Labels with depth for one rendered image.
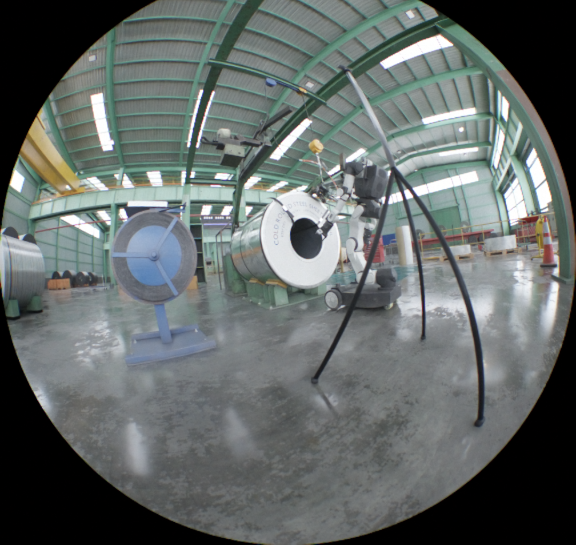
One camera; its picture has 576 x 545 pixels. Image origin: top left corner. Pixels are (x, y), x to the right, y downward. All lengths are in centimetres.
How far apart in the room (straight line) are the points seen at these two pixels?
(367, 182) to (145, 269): 188
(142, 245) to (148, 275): 20
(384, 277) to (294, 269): 95
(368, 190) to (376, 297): 94
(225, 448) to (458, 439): 63
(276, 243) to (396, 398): 167
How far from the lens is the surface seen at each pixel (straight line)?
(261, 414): 69
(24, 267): 426
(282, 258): 188
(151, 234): 131
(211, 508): 55
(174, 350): 119
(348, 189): 166
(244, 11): 326
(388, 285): 165
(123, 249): 131
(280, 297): 209
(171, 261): 129
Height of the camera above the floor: 50
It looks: 2 degrees up
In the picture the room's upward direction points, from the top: 6 degrees counter-clockwise
